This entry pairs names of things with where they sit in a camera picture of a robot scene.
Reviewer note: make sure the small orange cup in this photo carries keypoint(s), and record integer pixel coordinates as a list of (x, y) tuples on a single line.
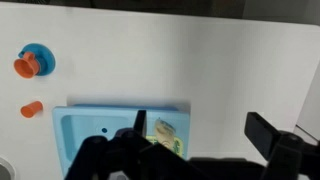
[(30, 109)]

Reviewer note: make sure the yellow-green dish rack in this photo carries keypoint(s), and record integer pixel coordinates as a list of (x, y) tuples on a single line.
[(178, 146)]

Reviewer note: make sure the light blue toy sink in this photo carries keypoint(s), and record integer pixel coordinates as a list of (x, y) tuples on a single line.
[(83, 126)]

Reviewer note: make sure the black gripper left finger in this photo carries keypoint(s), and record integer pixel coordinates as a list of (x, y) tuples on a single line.
[(110, 156)]

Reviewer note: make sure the blue saucer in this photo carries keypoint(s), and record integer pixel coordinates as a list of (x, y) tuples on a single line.
[(46, 58)]

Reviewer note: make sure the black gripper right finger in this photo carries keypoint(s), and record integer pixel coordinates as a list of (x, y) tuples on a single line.
[(286, 156)]

